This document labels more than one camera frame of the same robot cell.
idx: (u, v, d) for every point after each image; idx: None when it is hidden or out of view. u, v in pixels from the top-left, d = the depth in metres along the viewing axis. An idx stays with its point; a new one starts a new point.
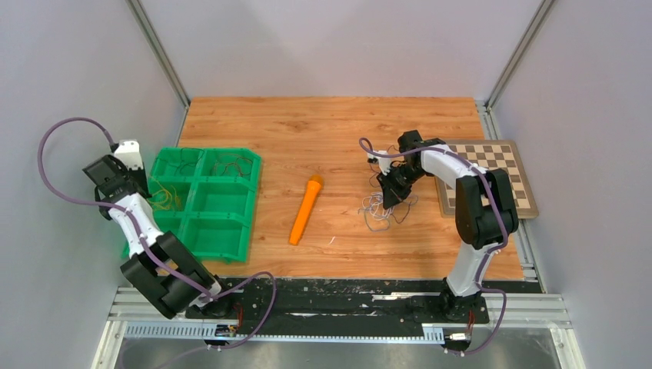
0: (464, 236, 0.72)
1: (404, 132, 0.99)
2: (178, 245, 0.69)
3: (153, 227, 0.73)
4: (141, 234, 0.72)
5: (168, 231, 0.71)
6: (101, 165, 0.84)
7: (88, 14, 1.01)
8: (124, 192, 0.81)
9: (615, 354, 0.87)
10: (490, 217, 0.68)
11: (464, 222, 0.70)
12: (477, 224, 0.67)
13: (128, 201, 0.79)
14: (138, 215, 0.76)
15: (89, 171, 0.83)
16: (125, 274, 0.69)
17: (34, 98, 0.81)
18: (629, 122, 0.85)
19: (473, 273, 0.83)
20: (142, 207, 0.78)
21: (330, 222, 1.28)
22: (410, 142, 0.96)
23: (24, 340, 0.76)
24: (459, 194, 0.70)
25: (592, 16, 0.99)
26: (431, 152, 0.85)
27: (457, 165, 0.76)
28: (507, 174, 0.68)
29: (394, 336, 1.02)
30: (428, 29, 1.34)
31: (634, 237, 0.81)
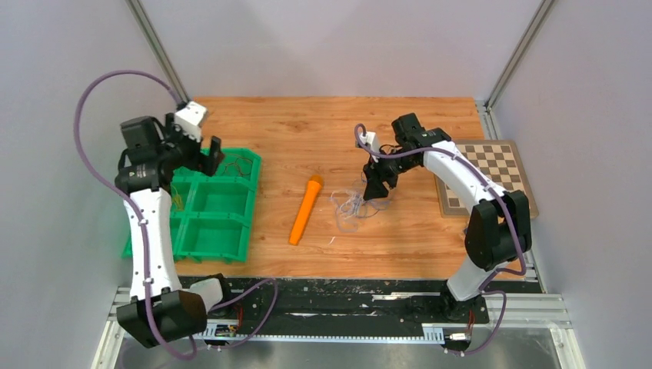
0: (475, 258, 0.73)
1: (397, 118, 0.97)
2: (183, 314, 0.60)
3: (163, 269, 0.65)
4: (147, 279, 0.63)
5: (176, 293, 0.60)
6: (137, 130, 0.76)
7: (88, 14, 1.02)
8: (144, 175, 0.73)
9: (614, 353, 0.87)
10: (505, 242, 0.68)
11: (477, 246, 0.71)
12: (491, 250, 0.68)
13: (149, 202, 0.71)
14: (151, 233, 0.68)
15: (124, 129, 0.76)
16: (119, 319, 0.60)
17: (34, 99, 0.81)
18: (628, 122, 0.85)
19: (476, 285, 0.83)
20: (158, 219, 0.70)
21: (330, 221, 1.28)
22: (409, 129, 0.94)
23: (24, 340, 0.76)
24: (476, 221, 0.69)
25: (592, 15, 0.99)
26: (440, 157, 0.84)
27: (472, 181, 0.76)
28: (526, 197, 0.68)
29: (394, 336, 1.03)
30: (427, 30, 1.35)
31: (634, 237, 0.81)
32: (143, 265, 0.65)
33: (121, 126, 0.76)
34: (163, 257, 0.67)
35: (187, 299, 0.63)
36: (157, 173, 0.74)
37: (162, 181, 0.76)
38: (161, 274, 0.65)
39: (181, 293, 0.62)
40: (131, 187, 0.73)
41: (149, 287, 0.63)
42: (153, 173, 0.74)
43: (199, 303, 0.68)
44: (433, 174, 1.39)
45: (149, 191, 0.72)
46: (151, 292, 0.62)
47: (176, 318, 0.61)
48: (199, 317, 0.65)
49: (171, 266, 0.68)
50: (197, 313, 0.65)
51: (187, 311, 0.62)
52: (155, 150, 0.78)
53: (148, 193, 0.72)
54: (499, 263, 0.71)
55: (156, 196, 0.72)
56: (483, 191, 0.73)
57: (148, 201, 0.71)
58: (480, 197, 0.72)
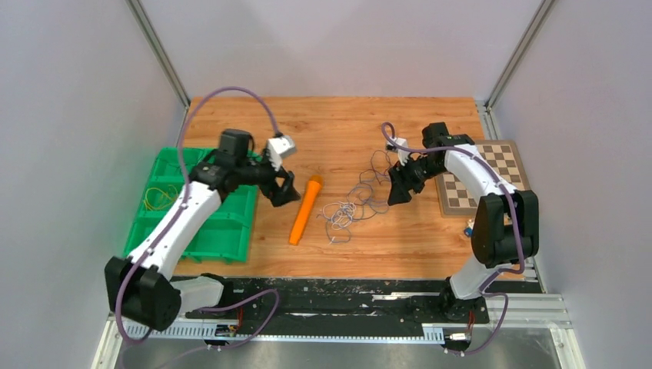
0: (477, 254, 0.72)
1: (430, 124, 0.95)
2: (154, 295, 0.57)
3: (167, 250, 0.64)
4: (148, 249, 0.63)
5: (157, 276, 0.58)
6: (231, 139, 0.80)
7: (88, 14, 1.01)
8: (211, 176, 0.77)
9: (614, 353, 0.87)
10: (508, 241, 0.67)
11: (480, 241, 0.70)
12: (493, 246, 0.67)
13: (201, 194, 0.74)
14: (181, 217, 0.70)
15: (224, 134, 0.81)
16: (105, 267, 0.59)
17: (34, 99, 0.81)
18: (629, 123, 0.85)
19: (477, 284, 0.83)
20: (194, 211, 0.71)
21: (330, 221, 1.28)
22: (437, 135, 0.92)
23: (24, 341, 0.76)
24: (481, 216, 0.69)
25: (593, 16, 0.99)
26: (458, 155, 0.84)
27: (486, 177, 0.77)
28: (536, 198, 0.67)
29: (394, 336, 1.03)
30: (428, 29, 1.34)
31: (635, 238, 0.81)
32: (156, 236, 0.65)
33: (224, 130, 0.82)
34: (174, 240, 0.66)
35: (164, 290, 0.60)
36: (221, 179, 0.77)
37: (221, 187, 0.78)
38: (161, 253, 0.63)
39: (163, 280, 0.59)
40: (197, 178, 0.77)
41: (145, 256, 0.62)
42: (219, 177, 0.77)
43: (174, 301, 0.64)
44: None
45: (206, 189, 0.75)
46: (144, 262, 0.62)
47: (145, 300, 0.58)
48: (163, 316, 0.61)
49: (174, 254, 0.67)
50: (164, 310, 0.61)
51: (156, 300, 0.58)
52: (235, 162, 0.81)
53: (205, 189, 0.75)
54: (501, 263, 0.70)
55: (208, 193, 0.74)
56: (494, 187, 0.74)
57: (200, 194, 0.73)
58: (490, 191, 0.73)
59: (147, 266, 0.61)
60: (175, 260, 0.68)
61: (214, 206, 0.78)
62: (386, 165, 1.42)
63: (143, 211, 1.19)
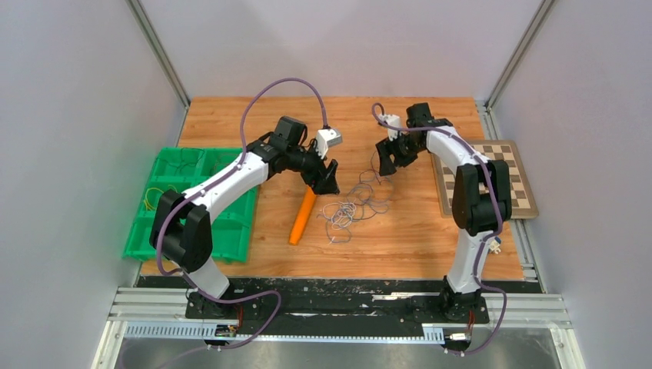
0: (460, 224, 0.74)
1: (414, 103, 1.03)
2: (194, 230, 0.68)
3: (215, 197, 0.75)
4: (202, 191, 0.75)
5: (204, 213, 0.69)
6: (287, 125, 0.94)
7: (88, 14, 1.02)
8: (266, 152, 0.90)
9: (613, 352, 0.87)
10: (486, 207, 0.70)
11: (460, 208, 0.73)
12: (471, 211, 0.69)
13: (254, 162, 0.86)
14: (233, 175, 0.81)
15: (282, 121, 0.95)
16: (162, 195, 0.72)
17: (34, 99, 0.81)
18: (627, 122, 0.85)
19: (470, 266, 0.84)
20: (246, 174, 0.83)
21: (330, 221, 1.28)
22: (420, 116, 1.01)
23: (24, 340, 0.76)
24: (458, 183, 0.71)
25: (592, 15, 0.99)
26: (437, 134, 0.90)
27: (460, 152, 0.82)
28: (507, 165, 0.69)
29: (394, 336, 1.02)
30: (427, 30, 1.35)
31: (634, 237, 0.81)
32: (211, 184, 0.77)
33: (283, 118, 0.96)
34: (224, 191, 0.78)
35: (204, 230, 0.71)
36: (273, 157, 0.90)
37: (271, 164, 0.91)
38: (211, 197, 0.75)
39: (206, 220, 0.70)
40: (253, 151, 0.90)
41: (198, 195, 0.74)
42: (271, 155, 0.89)
43: (204, 247, 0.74)
44: (433, 174, 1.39)
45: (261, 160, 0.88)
46: (195, 199, 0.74)
47: (186, 231, 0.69)
48: (192, 254, 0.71)
49: (219, 204, 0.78)
50: (196, 248, 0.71)
51: (195, 235, 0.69)
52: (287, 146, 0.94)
53: (260, 160, 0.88)
54: (483, 228, 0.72)
55: (261, 163, 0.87)
56: (470, 158, 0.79)
57: (254, 163, 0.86)
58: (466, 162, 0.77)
59: (196, 204, 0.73)
60: (217, 211, 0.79)
61: (259, 179, 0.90)
62: None
63: (143, 211, 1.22)
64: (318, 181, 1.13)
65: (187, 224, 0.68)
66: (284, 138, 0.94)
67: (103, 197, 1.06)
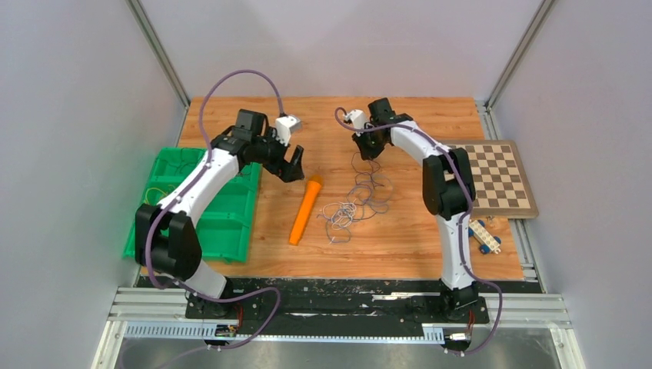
0: (432, 209, 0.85)
1: (374, 101, 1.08)
2: (179, 237, 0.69)
3: (193, 200, 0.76)
4: (177, 197, 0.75)
5: (187, 219, 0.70)
6: (249, 115, 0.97)
7: (88, 14, 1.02)
8: (231, 144, 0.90)
9: (613, 353, 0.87)
10: (453, 191, 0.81)
11: (431, 196, 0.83)
12: (440, 197, 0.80)
13: (222, 157, 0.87)
14: (206, 175, 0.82)
15: (242, 112, 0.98)
16: (138, 211, 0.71)
17: (34, 98, 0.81)
18: (628, 122, 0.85)
19: (456, 255, 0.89)
20: (217, 172, 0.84)
21: (330, 221, 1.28)
22: (382, 111, 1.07)
23: (24, 340, 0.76)
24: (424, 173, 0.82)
25: (592, 15, 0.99)
26: (400, 129, 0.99)
27: (424, 144, 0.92)
28: (467, 154, 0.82)
29: (394, 336, 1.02)
30: (427, 29, 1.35)
31: (634, 237, 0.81)
32: (184, 188, 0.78)
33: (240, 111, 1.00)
34: (200, 193, 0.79)
35: (190, 236, 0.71)
36: (241, 147, 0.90)
37: (240, 155, 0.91)
38: (188, 201, 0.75)
39: (189, 226, 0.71)
40: (218, 146, 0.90)
41: (175, 202, 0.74)
42: (237, 146, 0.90)
43: (193, 253, 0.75)
44: None
45: (228, 153, 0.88)
46: (173, 208, 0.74)
47: (172, 240, 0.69)
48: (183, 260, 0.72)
49: (197, 206, 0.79)
50: (186, 255, 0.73)
51: (182, 243, 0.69)
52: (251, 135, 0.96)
53: (227, 154, 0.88)
54: (454, 211, 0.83)
55: (228, 158, 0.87)
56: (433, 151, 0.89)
57: (222, 158, 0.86)
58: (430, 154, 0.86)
59: (175, 211, 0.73)
60: (199, 212, 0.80)
61: (233, 172, 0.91)
62: (386, 166, 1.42)
63: None
64: (287, 169, 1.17)
65: (172, 233, 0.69)
66: (246, 129, 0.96)
67: (103, 197, 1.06)
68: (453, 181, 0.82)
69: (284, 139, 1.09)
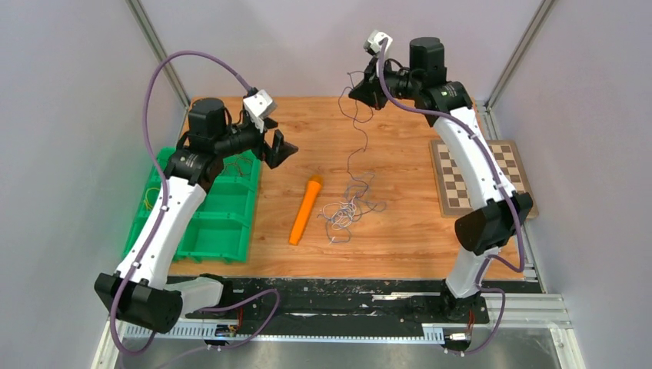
0: (465, 242, 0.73)
1: (429, 50, 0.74)
2: (148, 306, 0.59)
3: (155, 259, 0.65)
4: (135, 262, 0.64)
5: (150, 290, 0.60)
6: (200, 119, 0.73)
7: (88, 14, 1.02)
8: (191, 166, 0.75)
9: (613, 353, 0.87)
10: (499, 236, 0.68)
11: (468, 236, 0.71)
12: (481, 243, 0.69)
13: (181, 192, 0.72)
14: (165, 221, 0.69)
15: (190, 115, 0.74)
16: (94, 283, 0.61)
17: (34, 98, 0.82)
18: (628, 122, 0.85)
19: (473, 276, 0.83)
20: (178, 213, 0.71)
21: (330, 221, 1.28)
22: (434, 68, 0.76)
23: (24, 340, 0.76)
24: (474, 216, 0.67)
25: (592, 15, 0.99)
26: (455, 126, 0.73)
27: (485, 173, 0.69)
28: (532, 202, 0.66)
29: (393, 336, 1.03)
30: (427, 29, 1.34)
31: (634, 237, 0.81)
32: (141, 247, 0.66)
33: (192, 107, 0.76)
34: (161, 249, 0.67)
35: (160, 297, 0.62)
36: (201, 171, 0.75)
37: (204, 176, 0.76)
38: (150, 265, 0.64)
39: (156, 292, 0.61)
40: (177, 171, 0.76)
41: (133, 270, 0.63)
42: (197, 171, 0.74)
43: (173, 303, 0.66)
44: (433, 174, 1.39)
45: (186, 182, 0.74)
46: (133, 277, 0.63)
47: (143, 308, 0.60)
48: (164, 317, 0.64)
49: (164, 259, 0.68)
50: (163, 318, 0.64)
51: (154, 308, 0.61)
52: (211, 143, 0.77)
53: (185, 185, 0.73)
54: (487, 247, 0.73)
55: (188, 191, 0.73)
56: (494, 189, 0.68)
57: (181, 194, 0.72)
58: (489, 197, 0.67)
59: (135, 281, 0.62)
60: (167, 265, 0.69)
61: (200, 199, 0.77)
62: (385, 166, 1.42)
63: (143, 211, 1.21)
64: (270, 154, 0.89)
65: (139, 302, 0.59)
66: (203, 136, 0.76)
67: (102, 198, 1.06)
68: (504, 224, 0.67)
69: (253, 114, 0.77)
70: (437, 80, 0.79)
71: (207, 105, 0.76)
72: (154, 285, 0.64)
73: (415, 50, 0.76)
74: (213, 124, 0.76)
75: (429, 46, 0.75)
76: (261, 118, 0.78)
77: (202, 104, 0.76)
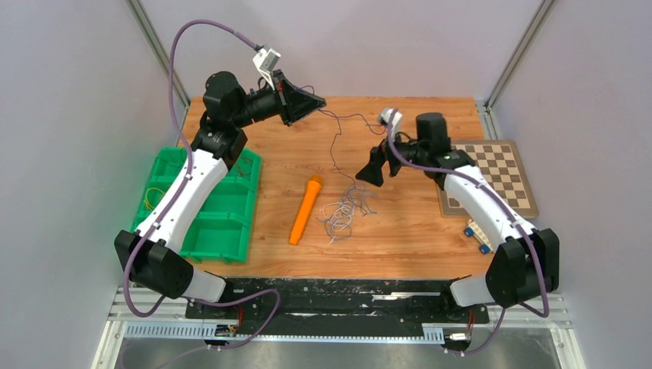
0: (496, 296, 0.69)
1: (431, 123, 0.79)
2: (161, 267, 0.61)
3: (174, 221, 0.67)
4: (155, 223, 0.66)
5: (166, 250, 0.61)
6: (214, 103, 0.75)
7: (88, 14, 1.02)
8: (216, 144, 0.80)
9: (613, 353, 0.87)
10: (531, 281, 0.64)
11: (500, 288, 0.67)
12: (515, 292, 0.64)
13: (204, 164, 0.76)
14: (187, 188, 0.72)
15: (205, 100, 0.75)
16: (114, 238, 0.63)
17: (34, 98, 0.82)
18: (627, 122, 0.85)
19: (480, 295, 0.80)
20: (201, 181, 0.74)
21: (330, 221, 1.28)
22: (437, 137, 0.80)
23: (24, 340, 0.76)
24: (497, 263, 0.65)
25: (592, 16, 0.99)
26: (463, 181, 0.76)
27: (497, 214, 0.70)
28: (556, 235, 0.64)
29: (394, 337, 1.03)
30: (427, 29, 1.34)
31: (633, 238, 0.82)
32: (161, 210, 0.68)
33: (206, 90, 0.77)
34: (181, 214, 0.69)
35: (174, 263, 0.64)
36: (226, 147, 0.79)
37: (227, 154, 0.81)
38: (168, 227, 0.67)
39: (171, 254, 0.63)
40: (201, 147, 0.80)
41: (153, 229, 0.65)
42: (221, 148, 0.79)
43: (184, 270, 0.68)
44: None
45: (211, 156, 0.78)
46: (151, 236, 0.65)
47: (154, 270, 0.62)
48: (174, 284, 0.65)
49: (181, 227, 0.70)
50: (174, 280, 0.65)
51: (167, 272, 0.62)
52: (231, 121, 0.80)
53: (209, 157, 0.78)
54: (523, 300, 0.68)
55: (212, 164, 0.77)
56: (510, 227, 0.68)
57: (204, 165, 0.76)
58: (507, 234, 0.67)
59: (154, 240, 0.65)
60: (184, 231, 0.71)
61: (221, 174, 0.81)
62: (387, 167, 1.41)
63: (143, 211, 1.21)
64: (289, 111, 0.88)
65: (152, 264, 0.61)
66: (222, 117, 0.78)
67: (102, 198, 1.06)
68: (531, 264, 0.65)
69: (257, 67, 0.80)
70: (444, 149, 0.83)
71: (219, 87, 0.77)
72: (171, 245, 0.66)
73: (420, 122, 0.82)
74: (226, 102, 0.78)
75: (432, 118, 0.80)
76: (266, 71, 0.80)
77: (214, 84, 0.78)
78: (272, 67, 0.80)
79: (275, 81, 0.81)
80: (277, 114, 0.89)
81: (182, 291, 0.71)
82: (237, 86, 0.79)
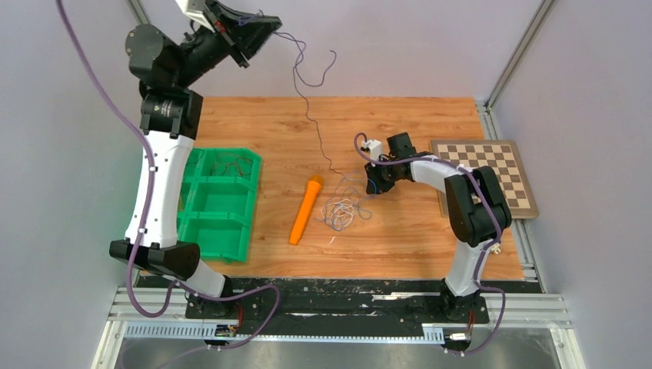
0: (458, 234, 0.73)
1: (395, 135, 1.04)
2: (163, 266, 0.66)
3: (158, 221, 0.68)
4: (141, 227, 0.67)
5: (162, 253, 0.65)
6: (145, 72, 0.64)
7: (86, 14, 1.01)
8: (167, 114, 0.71)
9: (613, 353, 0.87)
10: (482, 213, 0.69)
11: (457, 221, 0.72)
12: (469, 221, 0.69)
13: (164, 148, 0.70)
14: (158, 183, 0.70)
15: (131, 68, 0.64)
16: (110, 251, 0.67)
17: (33, 98, 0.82)
18: (628, 122, 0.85)
19: (470, 271, 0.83)
20: (168, 171, 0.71)
21: (330, 221, 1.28)
22: (401, 146, 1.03)
23: (23, 341, 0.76)
24: (450, 197, 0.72)
25: (593, 15, 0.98)
26: (420, 161, 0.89)
27: (444, 168, 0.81)
28: (493, 171, 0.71)
29: (394, 337, 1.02)
30: (427, 29, 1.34)
31: (633, 238, 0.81)
32: (142, 213, 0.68)
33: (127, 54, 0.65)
34: (163, 211, 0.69)
35: (174, 258, 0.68)
36: (180, 116, 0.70)
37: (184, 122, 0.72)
38: (157, 227, 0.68)
39: (168, 253, 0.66)
40: (154, 126, 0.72)
41: (141, 235, 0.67)
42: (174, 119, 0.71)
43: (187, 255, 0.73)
44: None
45: (167, 136, 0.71)
46: (142, 241, 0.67)
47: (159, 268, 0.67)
48: (183, 271, 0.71)
49: (169, 222, 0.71)
50: (182, 268, 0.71)
51: (171, 267, 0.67)
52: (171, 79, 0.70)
53: (167, 138, 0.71)
54: (483, 238, 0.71)
55: (173, 146, 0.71)
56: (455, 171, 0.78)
57: (164, 149, 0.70)
58: None
59: (146, 245, 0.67)
60: (174, 224, 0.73)
61: (188, 147, 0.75)
62: None
63: None
64: (241, 48, 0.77)
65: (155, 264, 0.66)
66: (160, 81, 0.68)
67: (102, 198, 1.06)
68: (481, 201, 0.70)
69: (183, 11, 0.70)
70: None
71: (142, 46, 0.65)
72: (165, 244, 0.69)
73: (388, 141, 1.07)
74: (159, 65, 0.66)
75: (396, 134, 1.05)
76: (194, 11, 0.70)
77: (135, 45, 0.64)
78: (200, 3, 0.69)
79: (213, 21, 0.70)
80: (228, 56, 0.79)
81: (193, 270, 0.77)
82: (158, 34, 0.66)
